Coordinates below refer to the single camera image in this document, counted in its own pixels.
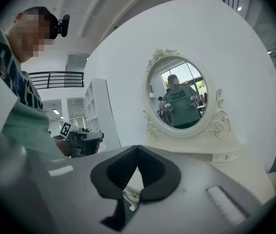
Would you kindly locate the cream mirror base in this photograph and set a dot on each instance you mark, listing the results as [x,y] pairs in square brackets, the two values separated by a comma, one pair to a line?
[191,146]

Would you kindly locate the cream vanity table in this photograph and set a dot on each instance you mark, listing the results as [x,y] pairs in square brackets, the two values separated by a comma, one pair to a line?
[244,181]

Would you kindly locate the person's green printed shirt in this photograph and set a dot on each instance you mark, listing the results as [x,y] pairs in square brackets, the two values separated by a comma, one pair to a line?
[28,121]

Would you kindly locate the oval cream framed vanity mirror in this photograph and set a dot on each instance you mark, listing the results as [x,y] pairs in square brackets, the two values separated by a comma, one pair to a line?
[179,94]

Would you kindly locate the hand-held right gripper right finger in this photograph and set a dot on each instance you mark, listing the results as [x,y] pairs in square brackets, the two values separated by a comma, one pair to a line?
[162,179]

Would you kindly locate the white backdrop panel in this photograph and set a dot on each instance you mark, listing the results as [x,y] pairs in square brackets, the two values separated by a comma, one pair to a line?
[201,33]

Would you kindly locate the small cream vanity drawer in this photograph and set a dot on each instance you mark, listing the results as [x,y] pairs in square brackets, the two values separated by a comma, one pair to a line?
[225,157]

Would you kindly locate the wide cream vanity drawer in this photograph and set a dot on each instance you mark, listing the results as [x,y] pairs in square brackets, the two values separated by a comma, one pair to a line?
[133,196]

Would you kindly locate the person's left forearm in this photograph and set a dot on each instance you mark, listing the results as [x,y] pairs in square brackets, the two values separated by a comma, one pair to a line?
[61,147]

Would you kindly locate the person's head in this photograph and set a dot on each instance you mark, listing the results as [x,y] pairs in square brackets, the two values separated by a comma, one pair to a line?
[30,30]

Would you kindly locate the white open shelf unit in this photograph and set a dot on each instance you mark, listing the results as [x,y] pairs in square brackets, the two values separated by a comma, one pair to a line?
[96,106]

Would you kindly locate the black metal railing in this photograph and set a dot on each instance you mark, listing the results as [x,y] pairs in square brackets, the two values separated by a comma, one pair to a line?
[57,79]

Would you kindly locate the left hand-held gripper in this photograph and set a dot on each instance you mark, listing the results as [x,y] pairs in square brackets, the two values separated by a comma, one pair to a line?
[81,140]

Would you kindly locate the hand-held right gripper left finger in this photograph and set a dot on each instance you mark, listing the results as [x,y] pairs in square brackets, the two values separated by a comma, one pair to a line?
[103,179]

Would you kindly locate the black head-mounted camera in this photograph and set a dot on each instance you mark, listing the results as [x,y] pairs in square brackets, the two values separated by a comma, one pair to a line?
[63,25]

